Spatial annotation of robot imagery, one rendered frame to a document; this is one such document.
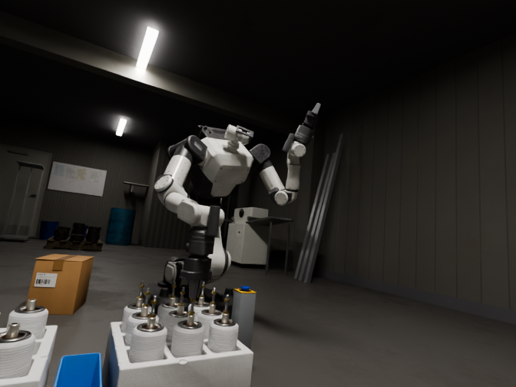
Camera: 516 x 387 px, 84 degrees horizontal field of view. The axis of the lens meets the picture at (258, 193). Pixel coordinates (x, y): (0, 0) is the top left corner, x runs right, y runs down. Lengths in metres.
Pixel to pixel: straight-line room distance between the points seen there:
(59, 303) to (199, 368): 1.25
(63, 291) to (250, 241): 3.44
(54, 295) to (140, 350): 1.18
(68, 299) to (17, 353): 1.14
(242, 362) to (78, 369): 0.51
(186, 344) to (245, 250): 4.05
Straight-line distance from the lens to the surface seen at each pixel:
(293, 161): 1.56
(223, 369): 1.01
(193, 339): 0.97
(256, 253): 5.07
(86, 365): 1.19
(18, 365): 0.94
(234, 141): 1.42
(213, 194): 1.50
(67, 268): 2.03
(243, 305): 1.25
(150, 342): 0.94
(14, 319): 1.16
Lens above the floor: 0.54
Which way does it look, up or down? 9 degrees up
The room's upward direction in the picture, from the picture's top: 6 degrees clockwise
